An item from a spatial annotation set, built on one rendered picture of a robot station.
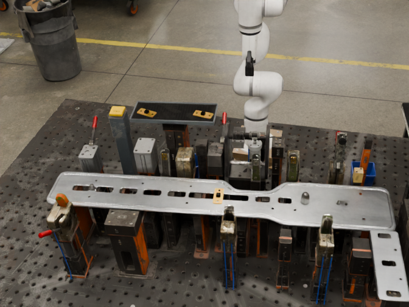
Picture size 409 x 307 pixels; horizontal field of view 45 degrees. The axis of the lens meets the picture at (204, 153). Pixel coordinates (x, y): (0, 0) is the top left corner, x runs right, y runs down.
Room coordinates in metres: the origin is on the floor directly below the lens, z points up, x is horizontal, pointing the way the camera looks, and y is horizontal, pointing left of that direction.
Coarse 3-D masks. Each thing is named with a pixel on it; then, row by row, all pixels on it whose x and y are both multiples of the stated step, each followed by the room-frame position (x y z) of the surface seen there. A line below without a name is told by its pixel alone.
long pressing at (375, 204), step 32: (64, 192) 1.47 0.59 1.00; (96, 192) 1.45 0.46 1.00; (224, 192) 1.39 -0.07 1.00; (256, 192) 1.37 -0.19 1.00; (288, 192) 1.36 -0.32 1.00; (320, 192) 1.35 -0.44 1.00; (352, 192) 1.33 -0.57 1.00; (384, 192) 1.32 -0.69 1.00; (288, 224) 1.20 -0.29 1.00; (320, 224) 1.19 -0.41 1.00; (352, 224) 1.17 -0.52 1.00; (384, 224) 1.16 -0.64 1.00
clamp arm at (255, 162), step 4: (252, 156) 1.49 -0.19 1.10; (256, 156) 1.48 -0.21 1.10; (252, 160) 1.48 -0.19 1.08; (256, 160) 1.47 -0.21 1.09; (252, 164) 1.47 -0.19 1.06; (256, 164) 1.47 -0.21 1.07; (252, 168) 1.47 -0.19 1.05; (256, 168) 1.47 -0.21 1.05; (252, 172) 1.47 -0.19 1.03; (256, 172) 1.46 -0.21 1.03; (252, 176) 1.46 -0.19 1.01; (256, 176) 1.46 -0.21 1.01
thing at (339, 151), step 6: (342, 132) 1.45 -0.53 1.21; (342, 138) 1.41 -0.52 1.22; (336, 144) 1.43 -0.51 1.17; (342, 144) 1.40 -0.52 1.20; (336, 150) 1.42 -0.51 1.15; (342, 150) 1.43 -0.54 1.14; (336, 156) 1.42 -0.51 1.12; (342, 156) 1.42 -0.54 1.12; (336, 162) 1.41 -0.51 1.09; (342, 162) 1.41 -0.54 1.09; (342, 168) 1.40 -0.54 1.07
